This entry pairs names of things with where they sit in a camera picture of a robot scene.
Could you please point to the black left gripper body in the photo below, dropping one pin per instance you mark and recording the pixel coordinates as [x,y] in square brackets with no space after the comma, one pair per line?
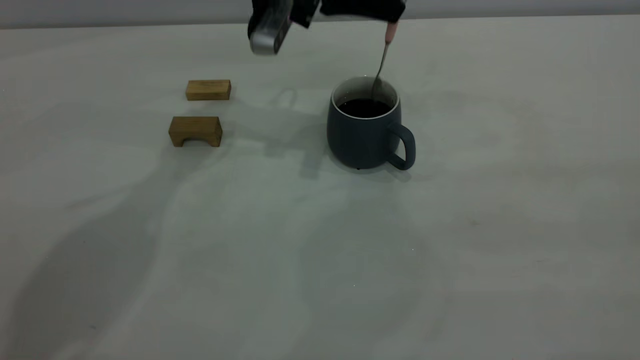
[305,10]

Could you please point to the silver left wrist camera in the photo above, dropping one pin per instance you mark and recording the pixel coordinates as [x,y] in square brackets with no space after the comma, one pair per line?
[270,27]

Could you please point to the arched wooden block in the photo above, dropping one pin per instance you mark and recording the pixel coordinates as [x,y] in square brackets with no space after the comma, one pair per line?
[195,127]

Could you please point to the dark coffee liquid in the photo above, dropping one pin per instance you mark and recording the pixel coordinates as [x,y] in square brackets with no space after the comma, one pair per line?
[362,109]

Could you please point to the dark blue coffee mug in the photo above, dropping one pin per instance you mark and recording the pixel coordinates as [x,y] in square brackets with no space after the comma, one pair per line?
[360,142]

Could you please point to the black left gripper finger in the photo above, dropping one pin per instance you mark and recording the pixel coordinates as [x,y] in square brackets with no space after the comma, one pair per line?
[377,9]

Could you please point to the flat wooden block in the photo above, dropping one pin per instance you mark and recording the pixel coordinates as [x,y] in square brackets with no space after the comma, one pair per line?
[207,90]

